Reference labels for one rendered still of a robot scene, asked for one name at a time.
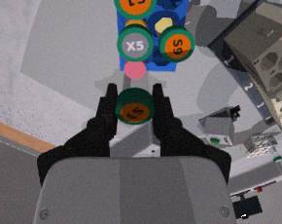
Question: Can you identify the blue tube rack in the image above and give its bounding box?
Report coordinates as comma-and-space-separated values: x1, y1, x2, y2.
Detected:
117, 0, 189, 72

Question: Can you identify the white tube rack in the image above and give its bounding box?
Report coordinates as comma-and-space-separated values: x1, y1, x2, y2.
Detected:
240, 133, 278, 158

